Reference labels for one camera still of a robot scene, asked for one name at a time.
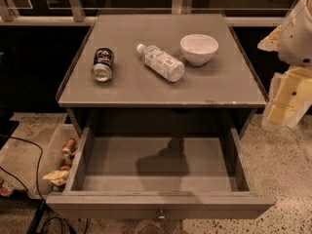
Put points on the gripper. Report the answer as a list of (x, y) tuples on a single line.
[(296, 40)]

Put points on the grey top drawer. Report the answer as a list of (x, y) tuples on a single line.
[(136, 176)]

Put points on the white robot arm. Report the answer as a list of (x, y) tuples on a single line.
[(292, 39)]

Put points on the grey cabinet with top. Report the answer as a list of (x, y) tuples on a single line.
[(226, 81)]

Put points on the white ceramic bowl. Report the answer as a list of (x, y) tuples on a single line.
[(198, 49)]

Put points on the clear plastic water bottle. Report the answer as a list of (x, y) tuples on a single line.
[(162, 63)]

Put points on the blue soda can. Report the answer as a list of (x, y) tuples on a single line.
[(103, 61)]

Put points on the red can in bin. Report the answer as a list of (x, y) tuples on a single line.
[(69, 147)]

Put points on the clear plastic storage bin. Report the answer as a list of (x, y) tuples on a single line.
[(52, 160)]

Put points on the yellow snack bag in bin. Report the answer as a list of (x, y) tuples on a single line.
[(58, 177)]

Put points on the black equipment at left edge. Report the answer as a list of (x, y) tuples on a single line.
[(7, 125)]

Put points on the red white object on floor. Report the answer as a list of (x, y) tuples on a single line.
[(6, 189)]

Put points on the metal window railing frame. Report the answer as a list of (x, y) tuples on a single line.
[(67, 12)]

